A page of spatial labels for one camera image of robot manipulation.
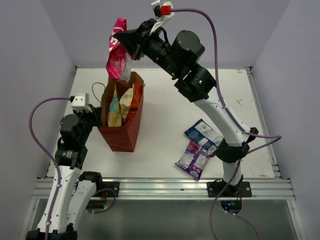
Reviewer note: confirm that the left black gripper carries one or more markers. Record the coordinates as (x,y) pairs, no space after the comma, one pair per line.
(96,114)

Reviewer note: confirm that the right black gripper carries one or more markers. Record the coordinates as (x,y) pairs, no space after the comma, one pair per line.
(135,41)

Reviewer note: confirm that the pink snack bag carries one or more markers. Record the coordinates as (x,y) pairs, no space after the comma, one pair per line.
(118,63)

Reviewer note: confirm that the tan paper snack bag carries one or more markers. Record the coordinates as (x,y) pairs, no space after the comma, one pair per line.
(119,108)

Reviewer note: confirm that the red paper bag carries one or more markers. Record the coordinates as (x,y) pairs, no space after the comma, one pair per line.
(123,138)

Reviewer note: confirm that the large orange chips bag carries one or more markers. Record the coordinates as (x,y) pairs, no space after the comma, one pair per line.
(136,97)

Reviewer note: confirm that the blue snack bag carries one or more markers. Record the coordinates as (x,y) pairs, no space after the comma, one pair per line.
(204,136)

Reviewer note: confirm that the purple snack bag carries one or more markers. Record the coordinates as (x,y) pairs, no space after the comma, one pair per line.
(194,160)

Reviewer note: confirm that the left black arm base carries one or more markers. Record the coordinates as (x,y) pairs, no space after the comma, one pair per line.
(113,190)

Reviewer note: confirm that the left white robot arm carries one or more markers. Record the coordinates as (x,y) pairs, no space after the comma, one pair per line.
(71,188)

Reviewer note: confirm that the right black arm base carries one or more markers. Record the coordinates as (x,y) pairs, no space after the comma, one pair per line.
(236,193)

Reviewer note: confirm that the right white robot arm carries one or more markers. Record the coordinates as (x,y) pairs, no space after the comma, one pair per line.
(180,60)

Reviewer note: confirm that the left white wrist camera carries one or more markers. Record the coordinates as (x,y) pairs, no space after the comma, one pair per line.
(81,102)

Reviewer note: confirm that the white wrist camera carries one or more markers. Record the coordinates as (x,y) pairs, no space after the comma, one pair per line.
(81,102)
(163,13)

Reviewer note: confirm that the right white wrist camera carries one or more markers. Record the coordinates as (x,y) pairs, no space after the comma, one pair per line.
(163,13)

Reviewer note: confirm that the aluminium front rail frame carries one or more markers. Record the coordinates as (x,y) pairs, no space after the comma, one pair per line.
(149,173)

